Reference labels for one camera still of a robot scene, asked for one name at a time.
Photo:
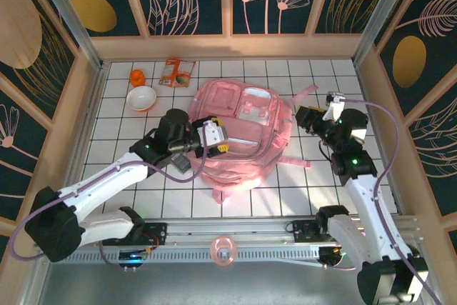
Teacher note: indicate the pink backpack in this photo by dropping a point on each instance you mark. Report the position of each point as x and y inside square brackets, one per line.
[242, 162]

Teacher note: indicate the black calculator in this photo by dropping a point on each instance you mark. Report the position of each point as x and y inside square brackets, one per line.
[181, 164]

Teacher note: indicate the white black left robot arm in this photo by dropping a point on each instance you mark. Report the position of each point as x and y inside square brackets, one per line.
[107, 180]

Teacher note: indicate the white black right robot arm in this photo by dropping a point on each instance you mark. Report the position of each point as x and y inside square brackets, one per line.
[364, 205]

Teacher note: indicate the orange snack bag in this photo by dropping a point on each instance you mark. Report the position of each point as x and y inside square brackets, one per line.
[177, 73]

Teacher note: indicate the white orange bowl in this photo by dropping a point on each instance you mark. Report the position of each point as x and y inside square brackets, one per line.
[141, 98]

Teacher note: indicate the small orange plastic cup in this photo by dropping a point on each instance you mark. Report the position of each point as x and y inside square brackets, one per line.
[137, 78]

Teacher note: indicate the black controller board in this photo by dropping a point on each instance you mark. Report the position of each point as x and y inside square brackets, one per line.
[330, 255]
[132, 256]

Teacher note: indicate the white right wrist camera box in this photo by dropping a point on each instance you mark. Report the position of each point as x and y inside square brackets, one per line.
[335, 108]

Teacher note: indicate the aluminium mounting rail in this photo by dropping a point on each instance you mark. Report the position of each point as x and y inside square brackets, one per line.
[232, 228]

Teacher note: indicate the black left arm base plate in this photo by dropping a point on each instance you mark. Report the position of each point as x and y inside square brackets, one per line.
[157, 233]

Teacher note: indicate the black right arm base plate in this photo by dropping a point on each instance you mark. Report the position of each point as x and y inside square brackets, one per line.
[303, 233]

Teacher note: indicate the aluminium frame post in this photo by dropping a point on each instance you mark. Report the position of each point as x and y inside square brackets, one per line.
[383, 8]
[69, 19]

